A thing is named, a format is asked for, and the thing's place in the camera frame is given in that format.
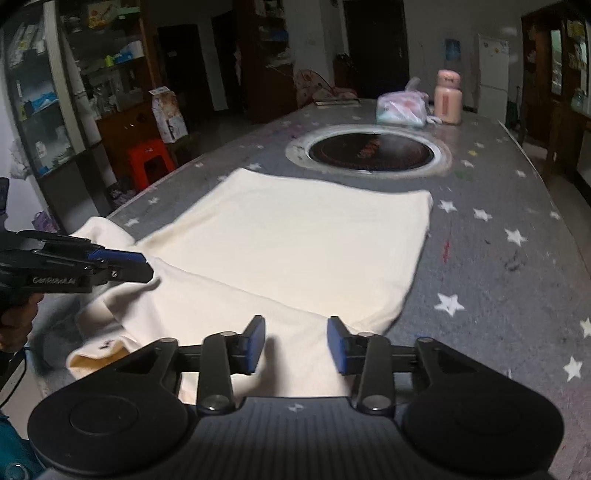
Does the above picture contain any grey star-patterned table cover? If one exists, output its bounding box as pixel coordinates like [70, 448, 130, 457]
[31, 104, 590, 479]

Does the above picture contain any person's left hand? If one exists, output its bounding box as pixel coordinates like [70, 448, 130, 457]
[0, 293, 44, 354]

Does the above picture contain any cream white garment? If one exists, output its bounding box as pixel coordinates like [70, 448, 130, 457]
[66, 169, 433, 397]

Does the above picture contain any water dispenser with blue bottle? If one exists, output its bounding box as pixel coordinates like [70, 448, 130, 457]
[444, 38, 463, 75]

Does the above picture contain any printed carton box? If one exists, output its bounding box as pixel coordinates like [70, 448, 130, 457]
[149, 86, 187, 144]

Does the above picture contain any red plastic stool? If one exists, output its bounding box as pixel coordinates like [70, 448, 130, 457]
[127, 139, 177, 191]

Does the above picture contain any dark flat remote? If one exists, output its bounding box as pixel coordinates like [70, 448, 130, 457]
[314, 99, 361, 108]

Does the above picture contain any white refrigerator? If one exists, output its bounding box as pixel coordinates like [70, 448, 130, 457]
[478, 35, 509, 123]

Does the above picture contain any round black induction cooktop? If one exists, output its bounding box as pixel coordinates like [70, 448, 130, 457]
[284, 124, 453, 180]

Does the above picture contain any pink thermos bottle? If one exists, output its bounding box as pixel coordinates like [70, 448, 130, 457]
[434, 70, 463, 125]

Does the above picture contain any glass display shelf cabinet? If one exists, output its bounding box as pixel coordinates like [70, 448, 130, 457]
[1, 1, 86, 178]

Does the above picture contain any pink patterned baby seat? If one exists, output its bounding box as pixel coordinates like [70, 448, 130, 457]
[294, 69, 358, 108]

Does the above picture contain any pink tissue pack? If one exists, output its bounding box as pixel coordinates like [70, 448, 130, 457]
[376, 77, 429, 128]

